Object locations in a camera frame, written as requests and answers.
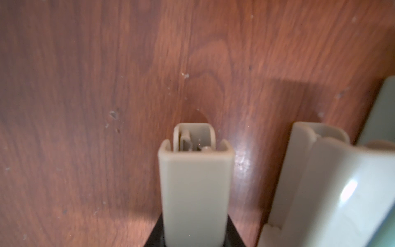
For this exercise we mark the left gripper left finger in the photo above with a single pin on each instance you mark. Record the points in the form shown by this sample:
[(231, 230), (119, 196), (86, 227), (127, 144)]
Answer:
[(156, 238)]

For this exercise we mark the light green pruner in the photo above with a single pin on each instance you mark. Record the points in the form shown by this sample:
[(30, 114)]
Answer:
[(380, 125)]

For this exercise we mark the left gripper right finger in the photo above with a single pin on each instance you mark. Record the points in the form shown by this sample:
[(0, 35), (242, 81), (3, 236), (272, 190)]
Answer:
[(233, 238)]

